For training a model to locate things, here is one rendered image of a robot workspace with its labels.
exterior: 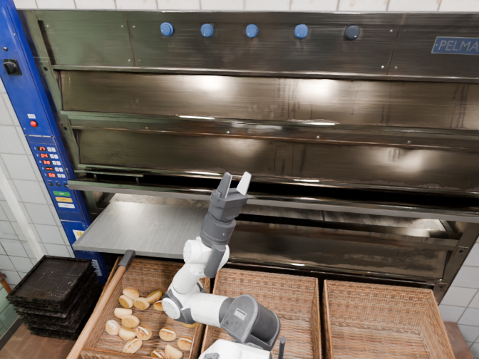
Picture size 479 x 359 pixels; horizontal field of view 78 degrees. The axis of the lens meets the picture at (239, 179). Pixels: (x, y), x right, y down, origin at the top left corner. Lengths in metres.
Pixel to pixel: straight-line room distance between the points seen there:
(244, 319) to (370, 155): 0.84
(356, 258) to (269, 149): 0.75
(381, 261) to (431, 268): 0.24
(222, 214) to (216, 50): 0.66
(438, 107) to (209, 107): 0.86
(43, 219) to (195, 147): 1.05
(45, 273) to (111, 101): 1.01
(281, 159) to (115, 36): 0.81
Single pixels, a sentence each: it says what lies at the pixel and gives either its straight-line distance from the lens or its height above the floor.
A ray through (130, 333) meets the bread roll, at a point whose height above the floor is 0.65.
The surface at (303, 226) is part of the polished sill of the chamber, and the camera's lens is 1.52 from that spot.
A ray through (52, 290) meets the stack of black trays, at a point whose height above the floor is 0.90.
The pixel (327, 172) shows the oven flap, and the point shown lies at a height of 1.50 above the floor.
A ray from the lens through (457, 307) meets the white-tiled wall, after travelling 2.12.
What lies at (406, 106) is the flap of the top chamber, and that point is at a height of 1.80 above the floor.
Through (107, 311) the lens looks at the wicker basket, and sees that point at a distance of 1.95.
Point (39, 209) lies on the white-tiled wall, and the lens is 2.00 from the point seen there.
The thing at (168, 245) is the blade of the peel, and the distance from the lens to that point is 1.42.
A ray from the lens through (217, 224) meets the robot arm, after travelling 0.80.
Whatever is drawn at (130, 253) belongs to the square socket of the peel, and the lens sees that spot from 1.39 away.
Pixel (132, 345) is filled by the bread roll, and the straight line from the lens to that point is 1.81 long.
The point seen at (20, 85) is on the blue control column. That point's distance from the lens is 1.58.
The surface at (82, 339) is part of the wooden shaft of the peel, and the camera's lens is 1.20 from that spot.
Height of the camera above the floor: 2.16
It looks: 32 degrees down
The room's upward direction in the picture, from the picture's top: straight up
